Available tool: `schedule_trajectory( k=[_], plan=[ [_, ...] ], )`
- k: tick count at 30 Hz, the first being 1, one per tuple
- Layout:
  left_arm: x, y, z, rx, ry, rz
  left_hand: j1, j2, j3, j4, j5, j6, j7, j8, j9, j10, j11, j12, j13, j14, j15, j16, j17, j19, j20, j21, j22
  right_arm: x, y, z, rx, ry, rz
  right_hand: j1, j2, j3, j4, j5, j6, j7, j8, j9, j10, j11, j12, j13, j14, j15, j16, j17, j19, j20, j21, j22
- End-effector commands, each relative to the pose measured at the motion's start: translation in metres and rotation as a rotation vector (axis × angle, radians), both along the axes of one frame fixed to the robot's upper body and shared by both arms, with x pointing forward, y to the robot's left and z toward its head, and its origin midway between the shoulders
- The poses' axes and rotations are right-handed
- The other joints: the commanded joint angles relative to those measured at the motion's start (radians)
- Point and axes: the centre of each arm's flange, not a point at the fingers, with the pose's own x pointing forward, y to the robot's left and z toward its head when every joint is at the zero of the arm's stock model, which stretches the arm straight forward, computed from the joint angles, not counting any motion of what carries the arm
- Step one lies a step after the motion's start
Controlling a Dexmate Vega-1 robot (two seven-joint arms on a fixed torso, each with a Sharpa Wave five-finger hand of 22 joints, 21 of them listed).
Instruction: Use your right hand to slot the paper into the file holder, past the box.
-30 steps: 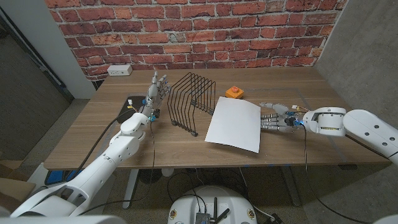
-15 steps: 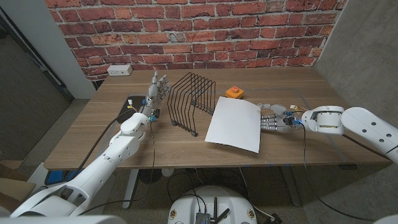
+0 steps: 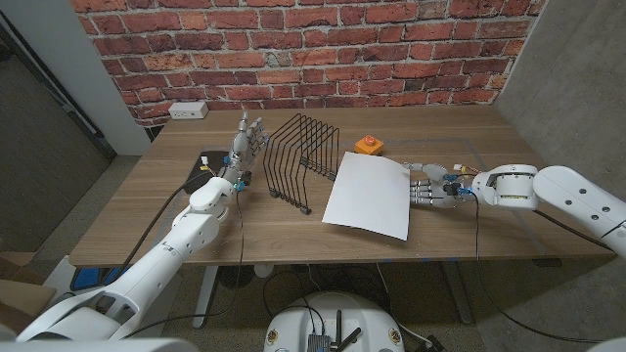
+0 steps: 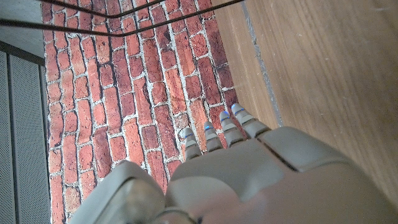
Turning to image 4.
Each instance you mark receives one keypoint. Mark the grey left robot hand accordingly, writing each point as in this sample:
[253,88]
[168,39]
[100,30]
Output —
[248,180]

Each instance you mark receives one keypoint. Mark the red brick print backdrop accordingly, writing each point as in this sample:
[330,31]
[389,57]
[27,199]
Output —
[124,93]

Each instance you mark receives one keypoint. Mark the dark perforated partition panel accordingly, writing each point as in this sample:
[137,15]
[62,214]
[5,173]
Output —
[25,140]

